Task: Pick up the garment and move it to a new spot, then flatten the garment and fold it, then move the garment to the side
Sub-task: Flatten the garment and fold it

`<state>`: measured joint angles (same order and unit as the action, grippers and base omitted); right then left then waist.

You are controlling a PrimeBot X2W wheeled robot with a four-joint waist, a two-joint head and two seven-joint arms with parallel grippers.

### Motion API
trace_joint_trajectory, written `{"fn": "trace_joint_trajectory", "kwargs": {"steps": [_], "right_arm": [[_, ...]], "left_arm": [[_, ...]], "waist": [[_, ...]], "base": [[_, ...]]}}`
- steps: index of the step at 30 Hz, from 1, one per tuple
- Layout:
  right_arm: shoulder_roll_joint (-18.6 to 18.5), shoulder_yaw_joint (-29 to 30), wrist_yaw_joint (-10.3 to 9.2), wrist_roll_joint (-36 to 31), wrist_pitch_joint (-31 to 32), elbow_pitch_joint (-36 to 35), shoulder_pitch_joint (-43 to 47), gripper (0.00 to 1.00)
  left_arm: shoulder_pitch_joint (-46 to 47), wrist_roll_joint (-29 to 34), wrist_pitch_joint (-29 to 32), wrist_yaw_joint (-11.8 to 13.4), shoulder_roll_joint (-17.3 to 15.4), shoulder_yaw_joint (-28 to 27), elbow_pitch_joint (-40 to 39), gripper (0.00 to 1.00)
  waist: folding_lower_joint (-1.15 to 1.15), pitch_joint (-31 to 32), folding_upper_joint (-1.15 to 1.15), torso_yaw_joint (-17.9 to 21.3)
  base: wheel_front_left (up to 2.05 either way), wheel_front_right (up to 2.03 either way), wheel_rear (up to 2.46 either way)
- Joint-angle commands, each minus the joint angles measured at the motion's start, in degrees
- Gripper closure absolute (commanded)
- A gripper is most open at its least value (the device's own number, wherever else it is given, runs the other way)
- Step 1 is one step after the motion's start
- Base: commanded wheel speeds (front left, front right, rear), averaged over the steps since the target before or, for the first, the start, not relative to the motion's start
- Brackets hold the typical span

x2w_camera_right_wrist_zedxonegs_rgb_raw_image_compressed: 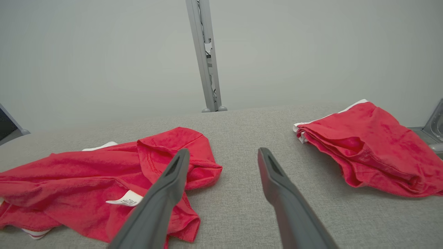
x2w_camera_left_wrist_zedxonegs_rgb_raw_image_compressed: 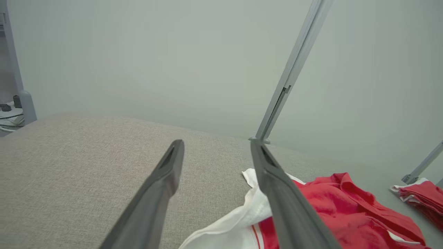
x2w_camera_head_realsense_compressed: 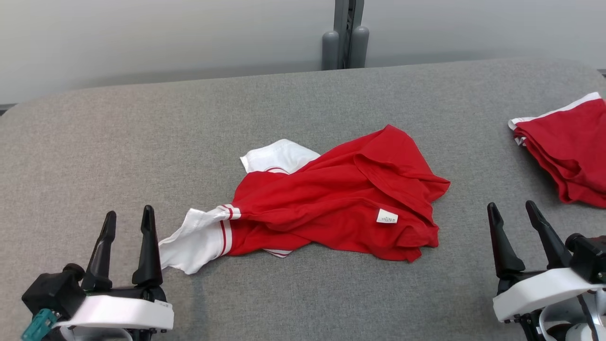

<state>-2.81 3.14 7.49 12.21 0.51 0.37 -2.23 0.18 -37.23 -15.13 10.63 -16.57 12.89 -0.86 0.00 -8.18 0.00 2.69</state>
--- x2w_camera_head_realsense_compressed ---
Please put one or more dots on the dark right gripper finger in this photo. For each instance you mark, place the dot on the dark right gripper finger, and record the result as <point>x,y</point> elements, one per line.
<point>506,253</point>
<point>551,244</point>

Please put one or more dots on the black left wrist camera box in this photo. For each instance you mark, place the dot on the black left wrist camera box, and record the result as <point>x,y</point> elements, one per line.
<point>52,291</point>

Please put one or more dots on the grey metal partition post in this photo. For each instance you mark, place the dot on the grey metal partition post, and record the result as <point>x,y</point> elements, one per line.
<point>343,38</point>

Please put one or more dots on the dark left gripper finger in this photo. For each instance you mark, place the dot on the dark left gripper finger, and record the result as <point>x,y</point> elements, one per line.
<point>102,260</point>
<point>149,255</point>

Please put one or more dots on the red jersey with white sleeves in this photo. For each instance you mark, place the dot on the red jersey with white sleeves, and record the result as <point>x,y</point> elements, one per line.
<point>341,199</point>

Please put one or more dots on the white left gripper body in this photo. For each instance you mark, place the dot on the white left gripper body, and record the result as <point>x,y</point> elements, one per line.
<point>123,312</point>

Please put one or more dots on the red shorts with white trim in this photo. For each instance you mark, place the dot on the red shorts with white trim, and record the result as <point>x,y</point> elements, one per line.
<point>573,147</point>

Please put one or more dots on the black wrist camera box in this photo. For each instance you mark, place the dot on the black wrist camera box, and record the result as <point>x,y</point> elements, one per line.
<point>52,291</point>
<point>589,258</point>

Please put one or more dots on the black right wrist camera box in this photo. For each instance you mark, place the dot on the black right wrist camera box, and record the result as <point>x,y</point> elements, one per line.
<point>589,258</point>

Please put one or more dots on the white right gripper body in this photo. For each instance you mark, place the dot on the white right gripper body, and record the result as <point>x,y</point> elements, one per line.
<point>539,291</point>

